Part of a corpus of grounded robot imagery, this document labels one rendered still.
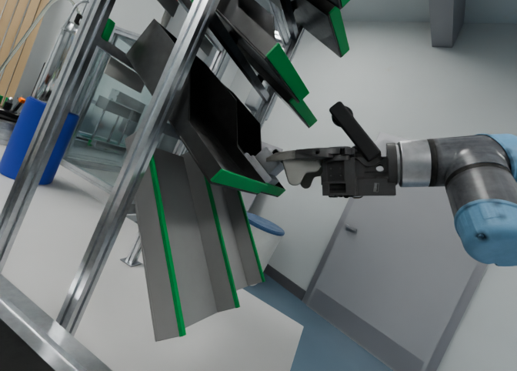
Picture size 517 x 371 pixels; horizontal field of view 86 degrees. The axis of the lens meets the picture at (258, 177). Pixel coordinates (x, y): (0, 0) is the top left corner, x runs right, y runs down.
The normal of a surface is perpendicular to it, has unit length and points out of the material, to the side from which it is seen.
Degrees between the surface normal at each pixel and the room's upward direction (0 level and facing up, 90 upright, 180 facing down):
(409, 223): 90
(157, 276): 90
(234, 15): 90
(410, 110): 90
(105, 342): 0
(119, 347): 0
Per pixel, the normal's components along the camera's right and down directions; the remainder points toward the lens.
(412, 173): -0.33, 0.39
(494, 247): -0.25, 0.69
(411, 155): -0.38, -0.28
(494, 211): -0.52, -0.66
